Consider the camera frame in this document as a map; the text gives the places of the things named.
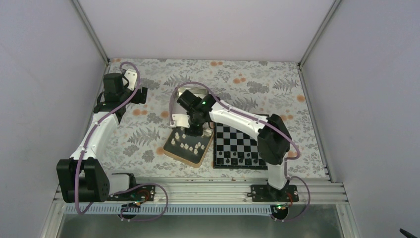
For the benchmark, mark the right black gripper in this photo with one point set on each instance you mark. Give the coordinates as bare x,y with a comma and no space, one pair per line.
197,132

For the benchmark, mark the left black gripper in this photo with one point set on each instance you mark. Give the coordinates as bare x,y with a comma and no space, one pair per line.
136,99

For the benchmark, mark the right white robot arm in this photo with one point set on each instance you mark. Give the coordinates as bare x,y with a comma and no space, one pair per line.
272,137

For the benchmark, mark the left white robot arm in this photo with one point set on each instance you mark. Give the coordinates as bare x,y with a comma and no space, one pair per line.
82,173

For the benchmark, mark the gold tin box with pieces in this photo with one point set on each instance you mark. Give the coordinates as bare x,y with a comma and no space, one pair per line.
185,145

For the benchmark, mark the black white chess board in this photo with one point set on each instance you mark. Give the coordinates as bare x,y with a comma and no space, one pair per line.
235,144

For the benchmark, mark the floral patterned table mat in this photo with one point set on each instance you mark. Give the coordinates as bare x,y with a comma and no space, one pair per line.
258,87

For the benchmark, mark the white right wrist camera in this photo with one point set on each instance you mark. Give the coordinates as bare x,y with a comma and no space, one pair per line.
180,120

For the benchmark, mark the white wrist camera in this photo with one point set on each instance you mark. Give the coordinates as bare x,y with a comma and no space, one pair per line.
180,120
130,79

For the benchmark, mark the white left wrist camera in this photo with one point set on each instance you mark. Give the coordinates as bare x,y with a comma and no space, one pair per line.
130,79

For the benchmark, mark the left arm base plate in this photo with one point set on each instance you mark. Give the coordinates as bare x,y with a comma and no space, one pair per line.
141,194

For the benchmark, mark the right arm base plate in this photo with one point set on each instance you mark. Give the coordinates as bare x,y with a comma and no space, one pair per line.
267,193

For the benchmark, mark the left aluminium corner post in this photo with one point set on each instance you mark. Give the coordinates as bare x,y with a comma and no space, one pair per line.
87,24

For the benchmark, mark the aluminium corner post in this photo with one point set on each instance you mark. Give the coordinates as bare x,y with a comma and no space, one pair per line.
87,24
329,15

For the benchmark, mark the aluminium front rail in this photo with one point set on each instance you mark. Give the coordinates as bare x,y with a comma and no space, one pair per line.
241,193

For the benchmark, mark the right aluminium corner post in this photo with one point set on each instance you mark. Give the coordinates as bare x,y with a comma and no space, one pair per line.
329,15

